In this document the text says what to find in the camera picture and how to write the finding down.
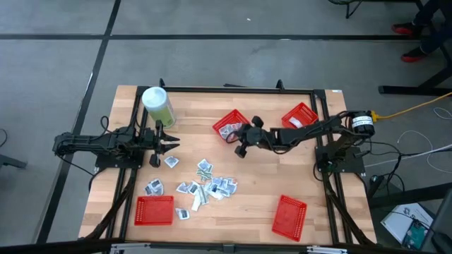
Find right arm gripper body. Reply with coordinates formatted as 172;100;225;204
234;116;273;159

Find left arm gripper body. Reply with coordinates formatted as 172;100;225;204
141;119;167;169

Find red plastic slotted basket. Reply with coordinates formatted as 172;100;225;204
281;102;319;131
133;195;175;226
271;194;308;243
212;109;252;144

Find green white wipes canister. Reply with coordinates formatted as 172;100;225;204
141;86;177;130

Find black chair leg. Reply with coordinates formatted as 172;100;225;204
0;128;28;170

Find black chair base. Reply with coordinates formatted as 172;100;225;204
328;0;364;19

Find black floor beam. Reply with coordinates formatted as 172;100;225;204
369;182;452;210

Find white paper booklet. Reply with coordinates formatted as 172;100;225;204
380;202;434;245

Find person's foot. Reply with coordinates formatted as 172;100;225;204
400;47;430;64
391;21;423;37

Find teal circuit board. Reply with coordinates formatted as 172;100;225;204
401;219;429;250

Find person's leg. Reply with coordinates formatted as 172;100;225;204
412;0;446;28
420;24;452;54

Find black cable conduit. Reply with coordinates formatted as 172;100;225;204
84;168;138;241
323;172;375;246

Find black camera crossbar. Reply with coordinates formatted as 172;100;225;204
0;236;452;254

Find silver aluminium bracket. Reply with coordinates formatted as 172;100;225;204
306;246;349;254
109;242;151;254

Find yellow extension cord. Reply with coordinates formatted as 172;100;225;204
369;91;452;123

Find black desk frame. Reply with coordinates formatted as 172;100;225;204
378;0;452;97

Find white floor cable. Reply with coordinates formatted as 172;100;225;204
432;106;452;121
397;129;452;174

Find black floor cable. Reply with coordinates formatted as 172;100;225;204
363;139;452;193

